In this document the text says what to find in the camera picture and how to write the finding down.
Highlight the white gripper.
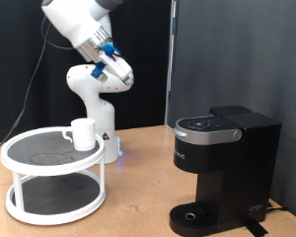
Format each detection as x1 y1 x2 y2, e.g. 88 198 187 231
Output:
100 52 135 87

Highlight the white mug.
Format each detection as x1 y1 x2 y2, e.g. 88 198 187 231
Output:
62 118 97 152

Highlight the black Keurig coffee machine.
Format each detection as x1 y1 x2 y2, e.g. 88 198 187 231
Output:
169 105 282 237

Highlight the black curtain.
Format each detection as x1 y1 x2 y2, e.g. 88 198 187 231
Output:
0 0 173 144

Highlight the white two-tier turntable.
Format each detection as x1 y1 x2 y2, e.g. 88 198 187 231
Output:
0 126 107 226

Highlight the grey partition panel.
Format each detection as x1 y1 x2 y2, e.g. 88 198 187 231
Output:
169 0 296 223

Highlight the black tape strip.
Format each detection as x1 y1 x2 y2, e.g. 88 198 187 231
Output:
242 217 269 237

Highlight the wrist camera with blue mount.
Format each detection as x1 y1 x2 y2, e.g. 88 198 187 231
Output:
90 61 109 83

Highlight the grey metal post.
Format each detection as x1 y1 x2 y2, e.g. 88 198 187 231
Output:
164 0 180 126

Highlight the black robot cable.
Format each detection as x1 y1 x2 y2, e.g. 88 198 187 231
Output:
0 16 77 160

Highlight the black power cord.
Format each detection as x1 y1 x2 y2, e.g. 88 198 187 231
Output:
265 200 289 213

